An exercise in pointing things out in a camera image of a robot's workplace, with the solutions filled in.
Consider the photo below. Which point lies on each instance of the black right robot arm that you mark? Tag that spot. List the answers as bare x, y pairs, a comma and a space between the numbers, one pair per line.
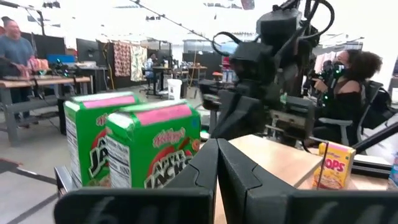
280, 28

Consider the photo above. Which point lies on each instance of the blue Rice Krispies cereal box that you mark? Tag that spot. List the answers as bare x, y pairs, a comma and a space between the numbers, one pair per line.
394, 174

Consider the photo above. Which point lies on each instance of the green Apple Jacks cereal box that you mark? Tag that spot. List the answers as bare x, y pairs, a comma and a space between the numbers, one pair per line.
87, 130
149, 140

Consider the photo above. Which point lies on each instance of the white plastic bucket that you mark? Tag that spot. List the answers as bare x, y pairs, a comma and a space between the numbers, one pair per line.
174, 90

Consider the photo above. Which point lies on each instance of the yellow Corn Pops cereal box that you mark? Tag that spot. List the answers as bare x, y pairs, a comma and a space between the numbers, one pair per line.
337, 168

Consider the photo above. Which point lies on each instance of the wooden workbench with grey legs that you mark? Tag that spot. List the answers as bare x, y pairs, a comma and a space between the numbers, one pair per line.
46, 81

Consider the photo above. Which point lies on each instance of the black aluminium table frame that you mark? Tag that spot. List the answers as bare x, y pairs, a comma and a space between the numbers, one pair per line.
373, 171

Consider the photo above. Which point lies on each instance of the blue flat box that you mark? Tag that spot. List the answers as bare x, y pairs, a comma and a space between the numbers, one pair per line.
60, 58

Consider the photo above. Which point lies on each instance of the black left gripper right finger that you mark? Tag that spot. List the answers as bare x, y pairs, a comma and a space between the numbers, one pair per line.
264, 202

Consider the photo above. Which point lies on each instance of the person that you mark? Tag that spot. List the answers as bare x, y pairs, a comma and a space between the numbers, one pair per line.
15, 49
150, 65
342, 105

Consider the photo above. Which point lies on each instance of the black computer monitor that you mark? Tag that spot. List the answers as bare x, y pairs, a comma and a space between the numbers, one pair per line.
87, 49

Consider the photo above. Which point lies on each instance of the pale floral hanging cloth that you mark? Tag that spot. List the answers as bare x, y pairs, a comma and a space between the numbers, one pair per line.
138, 62

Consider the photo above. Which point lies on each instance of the red patterned hanging cloth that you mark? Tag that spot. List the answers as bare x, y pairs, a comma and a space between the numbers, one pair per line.
122, 59

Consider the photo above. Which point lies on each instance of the grey black office chair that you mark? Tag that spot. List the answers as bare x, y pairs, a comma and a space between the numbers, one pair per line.
371, 93

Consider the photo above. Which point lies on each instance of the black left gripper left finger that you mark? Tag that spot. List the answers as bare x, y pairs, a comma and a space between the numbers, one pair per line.
140, 207

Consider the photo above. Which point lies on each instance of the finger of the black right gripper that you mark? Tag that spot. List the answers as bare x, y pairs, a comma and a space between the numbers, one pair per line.
213, 93
242, 118

